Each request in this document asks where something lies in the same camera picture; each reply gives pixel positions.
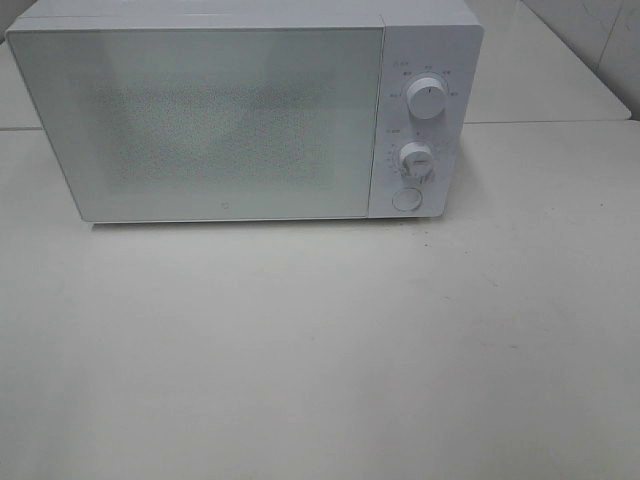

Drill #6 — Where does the round white door button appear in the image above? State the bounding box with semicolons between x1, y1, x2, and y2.
392;188;423;212

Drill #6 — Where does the white timer knob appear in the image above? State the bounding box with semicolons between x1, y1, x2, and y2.
398;142;434;179

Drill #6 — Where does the white microwave door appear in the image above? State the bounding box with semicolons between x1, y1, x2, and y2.
9;28;383;223

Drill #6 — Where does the white microwave oven body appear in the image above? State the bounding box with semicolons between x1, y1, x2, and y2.
5;1;484;219

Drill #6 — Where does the upper white power knob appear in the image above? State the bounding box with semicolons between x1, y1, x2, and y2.
405;74;448;120

